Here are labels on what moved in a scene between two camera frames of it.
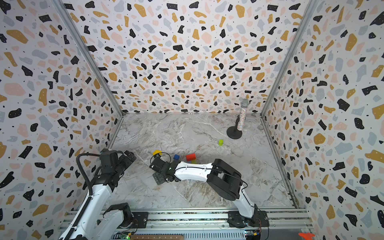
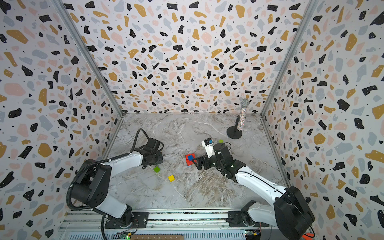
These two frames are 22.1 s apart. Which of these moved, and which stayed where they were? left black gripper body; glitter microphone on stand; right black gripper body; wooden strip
Moved: right black gripper body; left black gripper body
Stayed: glitter microphone on stand; wooden strip
